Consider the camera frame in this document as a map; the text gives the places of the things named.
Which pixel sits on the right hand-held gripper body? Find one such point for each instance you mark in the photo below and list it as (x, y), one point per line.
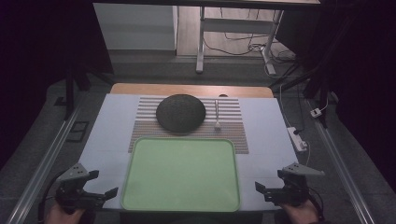
(292, 188)

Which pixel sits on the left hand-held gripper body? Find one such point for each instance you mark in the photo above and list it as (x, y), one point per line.
(73, 193)

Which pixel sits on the person's left hand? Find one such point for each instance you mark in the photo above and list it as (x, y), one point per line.
(63, 216)

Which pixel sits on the person's right hand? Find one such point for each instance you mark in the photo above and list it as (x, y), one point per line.
(300, 214)

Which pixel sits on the white power strip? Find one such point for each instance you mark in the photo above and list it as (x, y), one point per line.
(296, 140)

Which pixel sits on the black plug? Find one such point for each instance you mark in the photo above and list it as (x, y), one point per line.
(297, 131)

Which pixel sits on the white table cover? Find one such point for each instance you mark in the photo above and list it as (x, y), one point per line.
(109, 130)

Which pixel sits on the striped placemat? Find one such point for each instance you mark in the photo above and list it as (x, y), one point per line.
(230, 137)

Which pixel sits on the small white adapter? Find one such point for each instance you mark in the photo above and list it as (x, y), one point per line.
(315, 112)

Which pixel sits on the green plastic tray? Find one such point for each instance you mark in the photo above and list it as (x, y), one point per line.
(180, 175)

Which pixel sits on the white spoon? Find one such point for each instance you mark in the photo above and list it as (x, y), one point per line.
(217, 125)

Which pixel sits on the black stand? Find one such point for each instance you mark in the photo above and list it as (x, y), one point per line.
(70, 93)
(314, 84)

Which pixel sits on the dark round table grommet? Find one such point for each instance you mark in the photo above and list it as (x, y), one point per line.
(223, 95)

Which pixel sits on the dark round bowl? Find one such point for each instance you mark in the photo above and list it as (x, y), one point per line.
(180, 113)

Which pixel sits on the wooden table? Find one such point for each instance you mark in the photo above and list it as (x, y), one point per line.
(186, 89)

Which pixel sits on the white cabinet panel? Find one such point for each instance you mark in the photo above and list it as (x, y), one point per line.
(134, 28)

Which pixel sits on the aluminium rail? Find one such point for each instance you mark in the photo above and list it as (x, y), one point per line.
(339, 165)
(46, 161)

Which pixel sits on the white desk frame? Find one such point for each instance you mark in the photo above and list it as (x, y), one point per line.
(236, 25)

